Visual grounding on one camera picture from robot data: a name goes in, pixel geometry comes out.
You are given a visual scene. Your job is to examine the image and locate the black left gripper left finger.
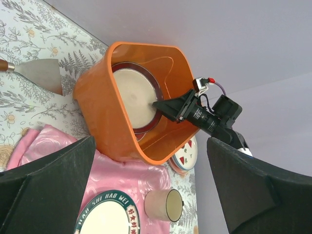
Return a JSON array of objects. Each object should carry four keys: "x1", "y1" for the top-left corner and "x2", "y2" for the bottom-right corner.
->
[{"x1": 0, "y1": 136, "x2": 96, "y2": 234}]

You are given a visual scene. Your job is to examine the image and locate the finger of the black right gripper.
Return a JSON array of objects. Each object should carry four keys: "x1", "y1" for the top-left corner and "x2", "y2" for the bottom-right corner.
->
[
  {"x1": 156, "y1": 107, "x2": 183, "y2": 122},
  {"x1": 152, "y1": 89, "x2": 196, "y2": 110}
]

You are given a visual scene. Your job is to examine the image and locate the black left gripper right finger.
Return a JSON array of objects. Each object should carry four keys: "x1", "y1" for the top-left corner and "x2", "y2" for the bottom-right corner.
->
[{"x1": 207, "y1": 137, "x2": 312, "y2": 234}]

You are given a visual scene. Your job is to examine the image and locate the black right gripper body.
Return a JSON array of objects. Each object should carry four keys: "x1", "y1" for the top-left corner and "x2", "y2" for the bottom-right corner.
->
[{"x1": 181, "y1": 96, "x2": 234, "y2": 138}]

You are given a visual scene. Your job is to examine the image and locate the dark red cream plate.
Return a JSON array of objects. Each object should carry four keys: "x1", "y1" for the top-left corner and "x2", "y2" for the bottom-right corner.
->
[{"x1": 112, "y1": 62, "x2": 163, "y2": 134}]

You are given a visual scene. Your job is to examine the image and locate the red teal floral plate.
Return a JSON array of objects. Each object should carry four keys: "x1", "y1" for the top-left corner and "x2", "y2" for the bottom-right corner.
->
[{"x1": 135, "y1": 133, "x2": 146, "y2": 142}]

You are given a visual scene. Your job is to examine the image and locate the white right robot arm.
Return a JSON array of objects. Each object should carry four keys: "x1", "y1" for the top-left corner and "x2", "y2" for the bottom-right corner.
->
[{"x1": 152, "y1": 89, "x2": 252, "y2": 156}]

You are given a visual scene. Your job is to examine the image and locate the orange plastic bin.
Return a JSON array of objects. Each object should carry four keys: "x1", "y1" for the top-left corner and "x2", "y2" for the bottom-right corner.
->
[{"x1": 73, "y1": 41, "x2": 198, "y2": 165}]

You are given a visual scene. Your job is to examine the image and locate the white watermelon pattern plate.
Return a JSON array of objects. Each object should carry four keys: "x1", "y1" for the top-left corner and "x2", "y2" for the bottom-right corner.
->
[{"x1": 172, "y1": 136, "x2": 198, "y2": 171}]

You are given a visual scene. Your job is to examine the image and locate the pink bottom plate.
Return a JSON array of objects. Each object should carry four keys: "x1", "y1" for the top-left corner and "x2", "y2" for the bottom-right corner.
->
[{"x1": 168, "y1": 158, "x2": 189, "y2": 176}]

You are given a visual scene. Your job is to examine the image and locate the green rimmed white plate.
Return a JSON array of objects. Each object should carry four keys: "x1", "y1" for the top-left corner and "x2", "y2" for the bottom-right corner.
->
[{"x1": 74, "y1": 190, "x2": 141, "y2": 234}]

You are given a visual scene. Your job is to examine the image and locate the beige enamel mug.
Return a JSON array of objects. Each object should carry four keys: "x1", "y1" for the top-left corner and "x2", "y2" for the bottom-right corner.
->
[{"x1": 144, "y1": 189, "x2": 184, "y2": 222}]

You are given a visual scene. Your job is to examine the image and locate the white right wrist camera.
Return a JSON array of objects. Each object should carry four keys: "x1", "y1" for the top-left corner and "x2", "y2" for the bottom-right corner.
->
[{"x1": 192, "y1": 77, "x2": 215, "y2": 96}]

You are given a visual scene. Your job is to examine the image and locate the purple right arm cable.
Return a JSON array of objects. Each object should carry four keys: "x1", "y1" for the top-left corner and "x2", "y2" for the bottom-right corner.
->
[{"x1": 212, "y1": 81, "x2": 230, "y2": 96}]

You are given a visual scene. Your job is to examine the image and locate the wooden handled metal spatula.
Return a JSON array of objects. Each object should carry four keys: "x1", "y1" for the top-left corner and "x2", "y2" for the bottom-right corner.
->
[{"x1": 0, "y1": 58, "x2": 63, "y2": 95}]

